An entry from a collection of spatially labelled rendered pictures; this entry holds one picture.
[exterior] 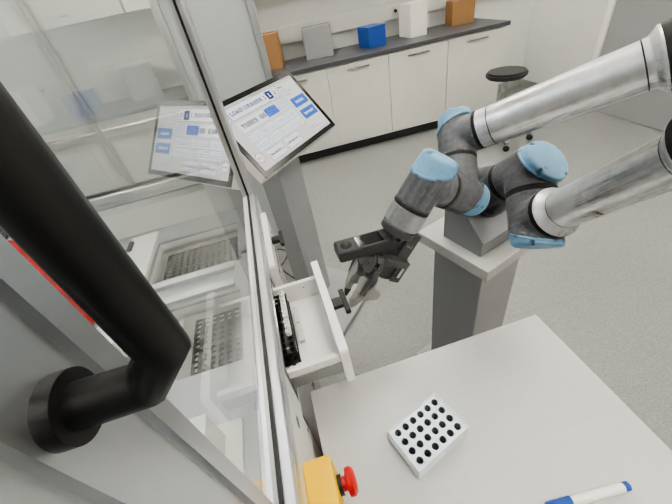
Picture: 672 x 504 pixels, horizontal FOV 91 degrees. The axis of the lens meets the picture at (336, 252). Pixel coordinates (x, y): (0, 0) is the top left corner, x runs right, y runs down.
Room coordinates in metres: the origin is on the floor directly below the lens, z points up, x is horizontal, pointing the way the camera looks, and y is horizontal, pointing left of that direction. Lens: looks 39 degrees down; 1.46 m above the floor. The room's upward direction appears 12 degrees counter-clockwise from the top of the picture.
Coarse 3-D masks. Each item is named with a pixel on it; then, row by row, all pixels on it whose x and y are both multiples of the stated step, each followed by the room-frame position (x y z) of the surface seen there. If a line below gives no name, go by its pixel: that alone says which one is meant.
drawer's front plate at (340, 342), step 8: (312, 264) 0.63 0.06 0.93; (320, 272) 0.60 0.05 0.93; (320, 280) 0.57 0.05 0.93; (320, 288) 0.54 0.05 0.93; (320, 296) 0.61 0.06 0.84; (328, 296) 0.51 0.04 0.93; (328, 304) 0.49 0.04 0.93; (328, 312) 0.47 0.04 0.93; (328, 320) 0.50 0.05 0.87; (336, 320) 0.44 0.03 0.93; (336, 328) 0.42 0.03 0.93; (336, 336) 0.40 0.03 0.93; (336, 344) 0.41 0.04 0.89; (344, 344) 0.38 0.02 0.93; (344, 352) 0.36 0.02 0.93; (344, 360) 0.36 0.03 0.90; (344, 368) 0.36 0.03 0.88; (352, 368) 0.36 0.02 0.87; (352, 376) 0.36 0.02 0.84
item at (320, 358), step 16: (288, 288) 0.61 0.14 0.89; (304, 288) 0.61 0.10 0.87; (304, 304) 0.59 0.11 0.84; (320, 304) 0.58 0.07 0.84; (304, 320) 0.54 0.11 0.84; (320, 320) 0.53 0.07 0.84; (320, 336) 0.48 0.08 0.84; (304, 352) 0.45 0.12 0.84; (320, 352) 0.44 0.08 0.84; (336, 352) 0.39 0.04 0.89; (288, 368) 0.38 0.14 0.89; (304, 368) 0.37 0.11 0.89; (320, 368) 0.37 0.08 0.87; (336, 368) 0.38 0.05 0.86; (304, 384) 0.37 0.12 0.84
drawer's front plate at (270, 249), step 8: (264, 216) 0.92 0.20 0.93; (264, 224) 0.87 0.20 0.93; (264, 232) 0.82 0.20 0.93; (272, 232) 0.95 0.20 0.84; (264, 240) 0.79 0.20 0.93; (272, 248) 0.75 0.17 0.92; (272, 256) 0.70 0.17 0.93; (272, 264) 0.67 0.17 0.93; (272, 272) 0.66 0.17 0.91; (280, 272) 0.73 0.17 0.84; (280, 280) 0.66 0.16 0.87
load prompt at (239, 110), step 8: (272, 88) 1.51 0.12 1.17; (256, 96) 1.43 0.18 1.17; (264, 96) 1.45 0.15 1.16; (272, 96) 1.47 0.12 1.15; (240, 104) 1.35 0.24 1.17; (248, 104) 1.37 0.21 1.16; (256, 104) 1.39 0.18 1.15; (264, 104) 1.41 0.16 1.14; (232, 112) 1.30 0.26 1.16; (240, 112) 1.32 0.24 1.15; (248, 112) 1.34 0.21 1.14; (232, 120) 1.27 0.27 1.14
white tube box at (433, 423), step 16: (432, 400) 0.30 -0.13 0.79; (416, 416) 0.28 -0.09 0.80; (432, 416) 0.28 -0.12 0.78; (448, 416) 0.27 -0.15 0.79; (400, 432) 0.26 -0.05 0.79; (416, 432) 0.25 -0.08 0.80; (432, 432) 0.25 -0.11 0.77; (448, 432) 0.24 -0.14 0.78; (464, 432) 0.24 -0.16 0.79; (400, 448) 0.23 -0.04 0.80; (416, 448) 0.22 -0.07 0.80; (432, 448) 0.22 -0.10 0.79; (448, 448) 0.22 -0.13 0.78; (416, 464) 0.20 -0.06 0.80; (432, 464) 0.20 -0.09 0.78
